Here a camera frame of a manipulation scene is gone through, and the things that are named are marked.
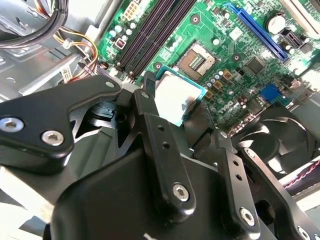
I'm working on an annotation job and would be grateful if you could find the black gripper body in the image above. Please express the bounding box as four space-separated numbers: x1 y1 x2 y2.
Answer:
42 149 276 240

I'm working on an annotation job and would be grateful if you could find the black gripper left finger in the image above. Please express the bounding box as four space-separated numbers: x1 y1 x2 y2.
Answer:
0 71 198 223

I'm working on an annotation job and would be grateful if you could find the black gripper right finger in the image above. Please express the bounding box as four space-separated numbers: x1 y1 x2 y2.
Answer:
184 103 319 240

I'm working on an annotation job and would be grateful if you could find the silver CPU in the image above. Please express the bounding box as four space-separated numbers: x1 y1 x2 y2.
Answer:
153 65 208 127

